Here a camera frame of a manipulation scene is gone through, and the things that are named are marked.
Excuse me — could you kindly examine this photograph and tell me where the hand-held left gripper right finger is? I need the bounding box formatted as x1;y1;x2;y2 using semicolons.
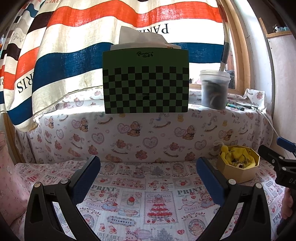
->
196;156;274;241

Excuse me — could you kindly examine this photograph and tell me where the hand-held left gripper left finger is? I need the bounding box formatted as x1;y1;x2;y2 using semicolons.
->
24;155;101;241

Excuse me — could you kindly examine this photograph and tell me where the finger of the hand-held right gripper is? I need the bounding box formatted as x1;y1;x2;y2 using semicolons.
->
258;144;285;171
276;137;296;153

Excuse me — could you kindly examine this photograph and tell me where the gold octagonal box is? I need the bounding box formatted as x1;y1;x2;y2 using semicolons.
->
216;146;260;183

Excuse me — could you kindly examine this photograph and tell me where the person's right hand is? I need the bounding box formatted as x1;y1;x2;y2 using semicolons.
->
280;188;294;220

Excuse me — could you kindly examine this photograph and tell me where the yellow cloth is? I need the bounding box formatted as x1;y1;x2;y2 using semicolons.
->
220;146;259;168

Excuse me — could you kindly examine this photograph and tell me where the grey flat device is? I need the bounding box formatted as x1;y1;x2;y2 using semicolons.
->
236;101;259;109

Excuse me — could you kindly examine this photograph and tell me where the strawberry print sheet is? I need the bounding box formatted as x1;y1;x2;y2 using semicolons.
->
9;160;287;241

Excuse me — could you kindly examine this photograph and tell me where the bear print cloth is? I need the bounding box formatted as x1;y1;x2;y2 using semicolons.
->
15;88;275;165

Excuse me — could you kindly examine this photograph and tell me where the clear plastic tub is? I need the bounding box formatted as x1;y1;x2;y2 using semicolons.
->
199;70;231;110

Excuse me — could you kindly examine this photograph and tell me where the green checkered box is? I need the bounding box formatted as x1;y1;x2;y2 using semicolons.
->
102;49;190;114

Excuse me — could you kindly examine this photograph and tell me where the black and white stick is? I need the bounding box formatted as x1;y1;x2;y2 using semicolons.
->
218;43;230;72

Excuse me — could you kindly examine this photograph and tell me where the wooden shelf board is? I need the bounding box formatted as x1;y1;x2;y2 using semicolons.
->
258;17;295;40

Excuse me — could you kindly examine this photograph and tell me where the striped printed cloth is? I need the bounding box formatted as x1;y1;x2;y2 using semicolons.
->
0;0;229;132

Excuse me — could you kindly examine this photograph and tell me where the white tissue paper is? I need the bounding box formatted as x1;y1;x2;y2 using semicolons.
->
110;25;182;51

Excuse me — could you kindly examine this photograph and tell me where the white cable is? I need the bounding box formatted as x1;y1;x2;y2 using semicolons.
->
254;108;279;139

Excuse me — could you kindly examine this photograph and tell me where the wooden window frame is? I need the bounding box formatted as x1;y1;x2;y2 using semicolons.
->
217;0;251;98

